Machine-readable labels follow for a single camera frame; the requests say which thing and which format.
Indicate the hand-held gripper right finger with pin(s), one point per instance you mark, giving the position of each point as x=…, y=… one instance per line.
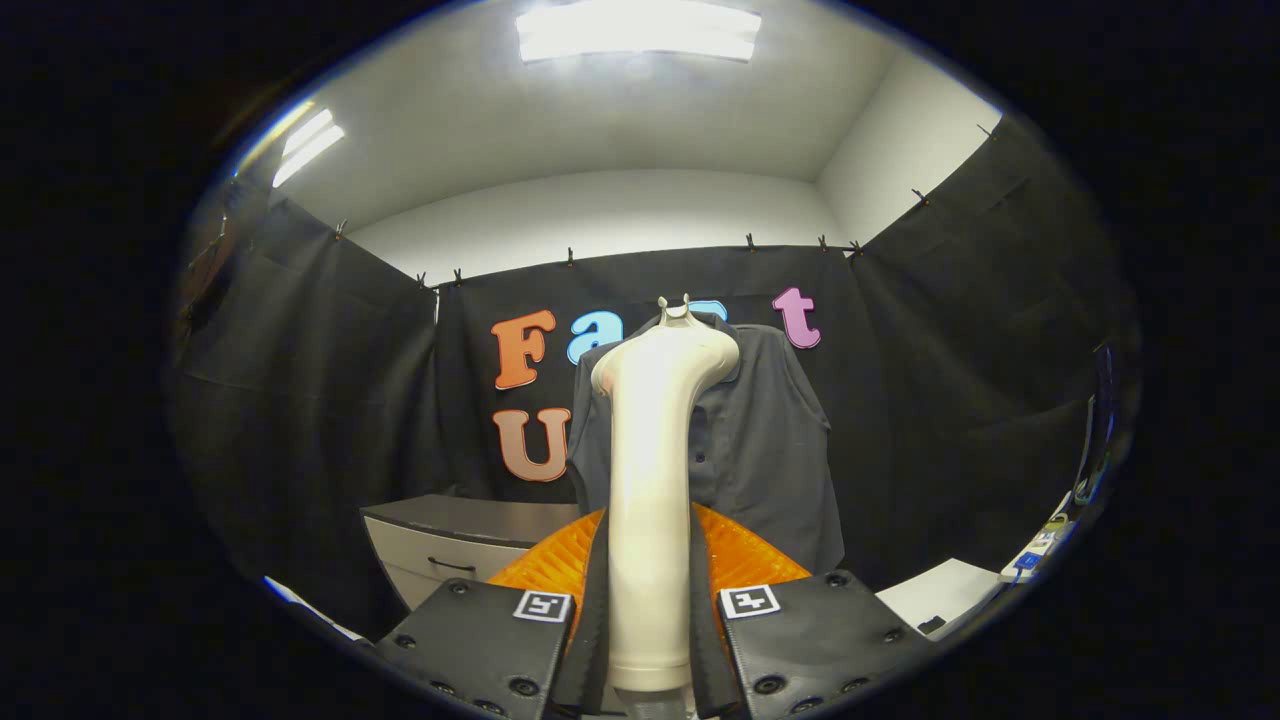
x=703, y=630

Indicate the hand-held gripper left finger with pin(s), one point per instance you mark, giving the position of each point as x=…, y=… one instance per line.
x=595, y=630

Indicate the white garment steamer head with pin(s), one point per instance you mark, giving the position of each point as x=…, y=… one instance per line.
x=650, y=480

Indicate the grey button shirt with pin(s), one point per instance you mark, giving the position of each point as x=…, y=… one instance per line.
x=770, y=450

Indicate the cream clothes hanger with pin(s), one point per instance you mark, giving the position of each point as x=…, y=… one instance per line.
x=673, y=315

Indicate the grey top drawer cabinet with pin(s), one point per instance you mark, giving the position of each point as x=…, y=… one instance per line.
x=450, y=555

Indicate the white side table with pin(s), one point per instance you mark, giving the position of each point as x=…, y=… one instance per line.
x=935, y=595

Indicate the white flat board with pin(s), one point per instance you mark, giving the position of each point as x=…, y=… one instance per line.
x=300, y=600

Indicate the white power strip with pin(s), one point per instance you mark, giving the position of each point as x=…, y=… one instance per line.
x=1030, y=560

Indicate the narrow ceiling light panel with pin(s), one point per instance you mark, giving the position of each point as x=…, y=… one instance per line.
x=308, y=145

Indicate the wide ceiling light panel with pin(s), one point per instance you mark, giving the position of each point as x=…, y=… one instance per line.
x=640, y=30

